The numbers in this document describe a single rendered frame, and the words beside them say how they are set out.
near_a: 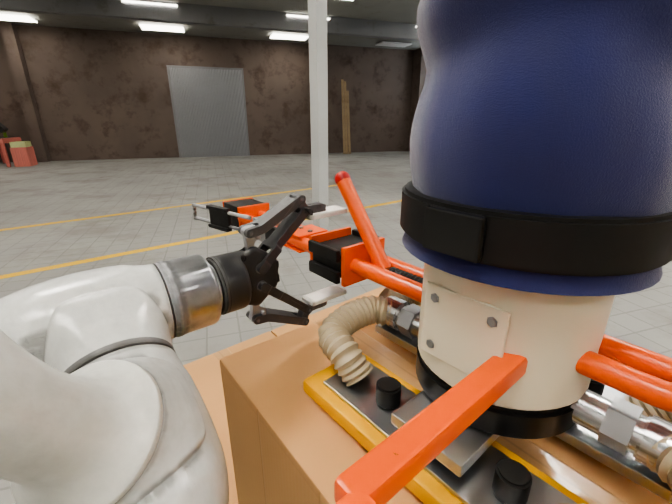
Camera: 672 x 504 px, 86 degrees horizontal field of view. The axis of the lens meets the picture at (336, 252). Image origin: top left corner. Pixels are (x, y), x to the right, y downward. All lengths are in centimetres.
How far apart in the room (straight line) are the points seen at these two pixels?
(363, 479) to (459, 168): 21
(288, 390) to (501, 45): 43
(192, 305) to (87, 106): 1491
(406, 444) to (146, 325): 26
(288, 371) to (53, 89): 1518
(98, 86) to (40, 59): 160
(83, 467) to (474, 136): 32
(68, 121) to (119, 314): 1509
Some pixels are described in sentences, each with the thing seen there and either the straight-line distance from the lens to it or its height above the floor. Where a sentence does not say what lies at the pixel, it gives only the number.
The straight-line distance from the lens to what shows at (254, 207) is 81.
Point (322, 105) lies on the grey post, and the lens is 358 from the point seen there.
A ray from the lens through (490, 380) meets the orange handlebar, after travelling 31.
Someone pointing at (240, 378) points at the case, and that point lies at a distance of 54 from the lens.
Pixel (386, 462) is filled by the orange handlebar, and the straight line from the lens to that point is 24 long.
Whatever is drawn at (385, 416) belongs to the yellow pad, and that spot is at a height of 98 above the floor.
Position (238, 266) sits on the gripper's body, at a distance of 46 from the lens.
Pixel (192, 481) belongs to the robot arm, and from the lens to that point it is 32.
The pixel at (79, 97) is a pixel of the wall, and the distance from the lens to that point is 1534.
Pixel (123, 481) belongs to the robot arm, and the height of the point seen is 106.
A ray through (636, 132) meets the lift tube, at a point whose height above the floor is 127.
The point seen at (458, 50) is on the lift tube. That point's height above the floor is 132.
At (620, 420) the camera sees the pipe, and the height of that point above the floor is 104.
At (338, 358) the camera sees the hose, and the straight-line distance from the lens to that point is 45.
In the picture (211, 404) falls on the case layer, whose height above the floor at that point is 54.
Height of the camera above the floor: 128
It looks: 20 degrees down
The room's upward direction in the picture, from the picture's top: straight up
